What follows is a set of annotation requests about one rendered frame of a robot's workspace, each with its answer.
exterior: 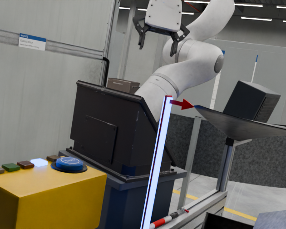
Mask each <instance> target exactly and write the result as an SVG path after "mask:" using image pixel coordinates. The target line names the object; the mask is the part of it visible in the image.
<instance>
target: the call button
mask: <svg viewBox="0 0 286 229"><path fill-rule="evenodd" d="M56 167H58V168H60V169H64V170H81V169H82V168H83V161H81V160H79V159H77V158H73V157H71V156H70V157H61V158H59V159H57V161H56Z"/></svg>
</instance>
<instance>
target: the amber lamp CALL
mask: <svg viewBox="0 0 286 229"><path fill-rule="evenodd" d="M59 158H60V157H59V156H56V155H51V156H47V158H46V159H47V160H49V161H51V162H55V161H57V159H59Z"/></svg>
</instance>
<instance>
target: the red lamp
mask: <svg viewBox="0 0 286 229"><path fill-rule="evenodd" d="M17 165H18V166H20V167H21V168H23V169H29V168H33V167H34V166H35V165H34V164H33V163H31V162H29V161H21V162H17Z"/></svg>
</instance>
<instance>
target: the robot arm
mask: <svg viewBox="0 0 286 229"><path fill-rule="evenodd" d="M234 9H235V4H234V0H210V2H209V4H208V5H207V7H206V8H205V10H204V11H203V13H202V14H201V15H200V16H199V17H198V18H197V19H196V20H195V21H193V22H192V23H191V24H189V25H188V26H186V27H185V26H184V25H183V24H182V23H181V17H182V1H181V0H150V1H149V4H148V8H147V12H146V14H142V15H138V16H135V17H133V23H134V26H135V29H136V30H137V32H138V33H139V41H138V45H139V46H140V47H139V49H140V50H141V49H142V48H143V45H144V40H145V35H146V34H145V33H146V32H147V31H151V32H154V33H158V34H162V35H167V36H171V38H170V39H169V40H168V41H167V42H166V44H165V46H164V48H163V60H164V62H165V63H166V64H167V65H165V66H162V67H160V68H158V69H157V70H156V71H155V72H154V73H153V74H152V75H151V76H150V77H149V78H148V79H147V80H146V82H145V83H144V84H143V85H142V86H141V87H140V88H139V89H138V90H137V91H136V93H135V95H140V96H141V97H143V98H144V99H145V101H146V103H147V105H148V107H149V109H150V111H151V113H152V114H153V116H154V118H155V120H156V122H158V121H159V120H160V117H161V112H162V107H163V100H164V97H165V95H172V98H173V100H176V99H177V98H178V97H179V95H180V94H181V93H182V92H183V91H184V90H186V89H188V88H191V87H194V86H197V85H200V84H203V83H205V82H208V81H210V80H211V79H213V78H214V77H215V76H217V75H218V73H219V72H220V71H221V69H222V67H223V63H224V56H223V53H222V51H221V50H220V49H219V48H218V47H217V46H215V45H212V44H209V43H205V42H203V41H205V40H207V39H209V38H211V37H213V36H215V35H217V34H218V33H219V32H220V31H221V30H222V29H223V28H224V27H225V25H226V24H227V23H228V21H229V19H230V18H231V16H232V14H233V12H234ZM140 20H144V24H143V28H142V27H141V25H140V24H139V22H138V21H140ZM179 30H180V31H179Z"/></svg>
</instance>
